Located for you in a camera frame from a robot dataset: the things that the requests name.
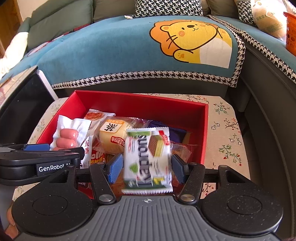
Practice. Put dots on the red Trolli candy packet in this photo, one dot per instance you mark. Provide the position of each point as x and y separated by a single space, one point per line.
94 157

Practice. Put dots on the blue sofa cover with lion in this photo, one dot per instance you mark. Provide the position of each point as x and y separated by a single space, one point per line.
157 47

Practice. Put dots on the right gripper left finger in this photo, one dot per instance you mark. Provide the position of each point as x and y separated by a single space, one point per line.
102 176

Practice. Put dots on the pink sausage pack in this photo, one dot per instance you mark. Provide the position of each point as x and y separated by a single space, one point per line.
69 133

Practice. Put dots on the red cardboard box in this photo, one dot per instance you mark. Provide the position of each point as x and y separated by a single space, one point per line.
176 113

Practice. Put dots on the orange plastic basket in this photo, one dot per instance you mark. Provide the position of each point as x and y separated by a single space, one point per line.
291 33

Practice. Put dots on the Kaprons wafer packet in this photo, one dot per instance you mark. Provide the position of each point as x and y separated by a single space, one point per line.
147 161

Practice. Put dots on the grey sofa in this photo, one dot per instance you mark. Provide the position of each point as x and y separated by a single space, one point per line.
55 18

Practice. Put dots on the person hand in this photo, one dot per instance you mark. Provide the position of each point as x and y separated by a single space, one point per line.
11 230

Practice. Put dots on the floral tablecloth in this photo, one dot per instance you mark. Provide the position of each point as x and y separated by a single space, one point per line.
225 144

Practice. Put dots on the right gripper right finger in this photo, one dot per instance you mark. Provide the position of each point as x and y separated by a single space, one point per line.
191 175

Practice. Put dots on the houndstooth pillow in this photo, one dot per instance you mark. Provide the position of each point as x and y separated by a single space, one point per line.
147 8

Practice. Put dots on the red clear pastry packet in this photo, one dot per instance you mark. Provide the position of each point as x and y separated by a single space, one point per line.
181 150

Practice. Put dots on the blue foil snack packet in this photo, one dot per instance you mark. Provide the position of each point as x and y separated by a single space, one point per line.
176 134

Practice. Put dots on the black coffee table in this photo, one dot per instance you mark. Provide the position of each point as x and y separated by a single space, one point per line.
24 99

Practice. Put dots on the white noodle snack bag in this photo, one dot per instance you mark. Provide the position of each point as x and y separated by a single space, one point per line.
97 118

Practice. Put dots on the round cake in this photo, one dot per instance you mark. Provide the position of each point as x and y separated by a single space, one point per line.
111 134

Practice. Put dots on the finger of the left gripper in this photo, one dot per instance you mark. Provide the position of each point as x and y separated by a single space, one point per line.
24 147
21 158

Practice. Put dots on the bread bag on sofa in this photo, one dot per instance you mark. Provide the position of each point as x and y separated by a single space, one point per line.
269 18

